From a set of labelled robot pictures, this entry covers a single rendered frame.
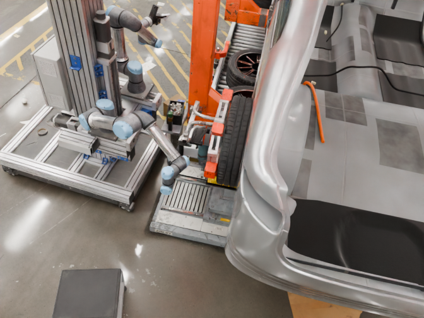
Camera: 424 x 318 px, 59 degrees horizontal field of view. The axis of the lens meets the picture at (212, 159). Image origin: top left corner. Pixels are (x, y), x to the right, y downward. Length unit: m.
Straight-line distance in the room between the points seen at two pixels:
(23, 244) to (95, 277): 0.87
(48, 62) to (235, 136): 1.40
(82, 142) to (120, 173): 0.59
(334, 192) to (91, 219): 1.99
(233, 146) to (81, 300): 1.38
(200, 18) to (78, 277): 1.93
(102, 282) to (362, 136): 2.03
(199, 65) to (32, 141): 1.74
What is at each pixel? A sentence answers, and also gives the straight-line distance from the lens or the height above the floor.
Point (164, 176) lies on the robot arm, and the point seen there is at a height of 0.98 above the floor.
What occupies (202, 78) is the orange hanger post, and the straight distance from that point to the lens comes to 2.97.
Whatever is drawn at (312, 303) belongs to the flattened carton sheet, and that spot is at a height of 0.01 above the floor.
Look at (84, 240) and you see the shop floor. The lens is 3.26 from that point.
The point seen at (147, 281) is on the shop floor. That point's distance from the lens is 3.03.
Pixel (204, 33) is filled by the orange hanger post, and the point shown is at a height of 1.41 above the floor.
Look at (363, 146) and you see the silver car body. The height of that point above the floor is 1.04.
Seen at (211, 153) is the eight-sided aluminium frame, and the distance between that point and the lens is 2.47.
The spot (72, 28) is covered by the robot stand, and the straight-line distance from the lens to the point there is 2.67.
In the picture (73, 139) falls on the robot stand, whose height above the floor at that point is 0.74.
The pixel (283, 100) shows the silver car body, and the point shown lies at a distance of 1.75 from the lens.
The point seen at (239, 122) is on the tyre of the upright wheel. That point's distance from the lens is 2.43.
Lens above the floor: 2.78
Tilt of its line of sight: 48 degrees down
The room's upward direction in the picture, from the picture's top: 8 degrees clockwise
